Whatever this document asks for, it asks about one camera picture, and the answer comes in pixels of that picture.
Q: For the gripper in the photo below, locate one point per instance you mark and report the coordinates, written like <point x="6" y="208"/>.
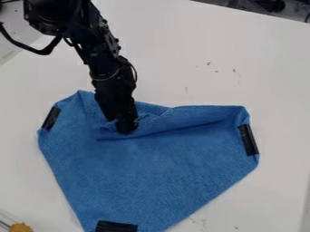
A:
<point x="117" y="99"/>

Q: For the blue cloth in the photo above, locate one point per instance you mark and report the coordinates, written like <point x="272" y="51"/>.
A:
<point x="153" y="169"/>

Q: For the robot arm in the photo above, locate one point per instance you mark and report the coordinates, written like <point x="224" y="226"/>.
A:
<point x="86" y="27"/>

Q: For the yellow toy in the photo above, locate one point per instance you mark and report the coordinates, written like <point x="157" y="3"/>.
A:
<point x="20" y="227"/>

